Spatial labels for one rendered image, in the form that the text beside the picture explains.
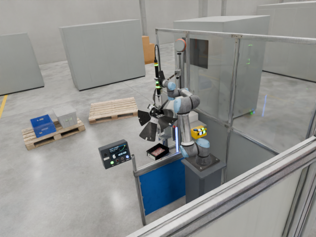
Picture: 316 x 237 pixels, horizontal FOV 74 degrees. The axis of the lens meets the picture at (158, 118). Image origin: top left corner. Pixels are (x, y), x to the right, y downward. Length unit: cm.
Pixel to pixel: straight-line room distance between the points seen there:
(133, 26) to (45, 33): 715
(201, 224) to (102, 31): 748
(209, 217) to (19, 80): 903
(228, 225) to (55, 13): 1394
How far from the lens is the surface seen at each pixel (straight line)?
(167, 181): 262
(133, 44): 810
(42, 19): 1413
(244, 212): 63
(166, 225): 41
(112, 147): 198
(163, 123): 239
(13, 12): 1414
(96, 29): 768
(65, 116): 501
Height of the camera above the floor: 233
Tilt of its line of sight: 27 degrees down
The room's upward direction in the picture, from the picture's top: 5 degrees counter-clockwise
